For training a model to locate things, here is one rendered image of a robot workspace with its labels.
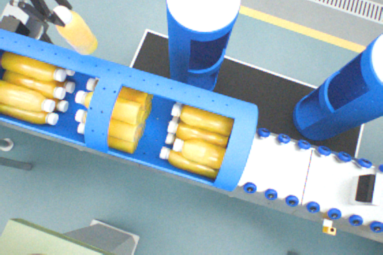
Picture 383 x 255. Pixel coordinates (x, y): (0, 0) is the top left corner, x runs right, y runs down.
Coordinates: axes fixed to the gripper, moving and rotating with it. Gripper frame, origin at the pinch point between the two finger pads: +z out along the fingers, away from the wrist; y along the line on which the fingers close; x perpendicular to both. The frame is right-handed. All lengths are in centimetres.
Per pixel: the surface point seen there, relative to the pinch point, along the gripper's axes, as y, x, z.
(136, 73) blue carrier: -2.8, -15.3, 26.9
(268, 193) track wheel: -24, -67, 47
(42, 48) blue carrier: -4.6, 13.6, 24.8
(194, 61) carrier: 40, -20, 134
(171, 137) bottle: -17, -30, 43
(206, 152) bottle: -19, -43, 32
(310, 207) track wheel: -25, -82, 48
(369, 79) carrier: 27, -93, 52
